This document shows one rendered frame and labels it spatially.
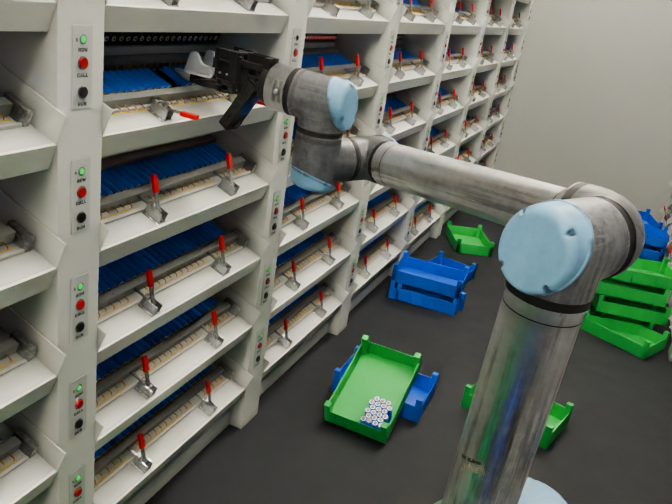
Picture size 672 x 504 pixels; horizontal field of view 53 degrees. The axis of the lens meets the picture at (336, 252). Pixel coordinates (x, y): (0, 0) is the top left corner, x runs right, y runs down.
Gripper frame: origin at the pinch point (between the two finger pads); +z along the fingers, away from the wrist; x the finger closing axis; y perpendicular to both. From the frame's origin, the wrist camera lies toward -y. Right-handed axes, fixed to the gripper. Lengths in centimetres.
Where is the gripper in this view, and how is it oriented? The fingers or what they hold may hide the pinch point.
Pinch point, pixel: (185, 73)
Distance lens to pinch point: 146.0
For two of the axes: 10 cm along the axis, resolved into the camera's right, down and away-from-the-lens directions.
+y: 1.8, -9.1, -3.8
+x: -4.0, 2.9, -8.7
